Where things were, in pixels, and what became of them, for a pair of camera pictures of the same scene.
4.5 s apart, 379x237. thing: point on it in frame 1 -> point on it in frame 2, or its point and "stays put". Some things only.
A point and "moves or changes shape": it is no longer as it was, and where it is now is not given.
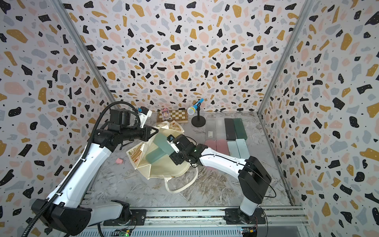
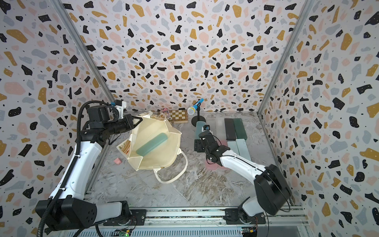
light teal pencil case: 233,149 stays put
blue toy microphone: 191,110 stays put
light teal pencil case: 243,148 stays put
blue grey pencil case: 161,139 -> 199,124
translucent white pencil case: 220,128 stays put
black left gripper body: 133,133 -> 119,126
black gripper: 144,110 -> 121,105
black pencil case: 230,129 stays put
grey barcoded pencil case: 210,128 stays put
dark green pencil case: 240,130 stays put
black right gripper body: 179,157 -> 200,148
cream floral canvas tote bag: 165,168 moves or changes shape
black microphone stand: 198,121 stays put
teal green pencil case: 155,155 -> 152,145
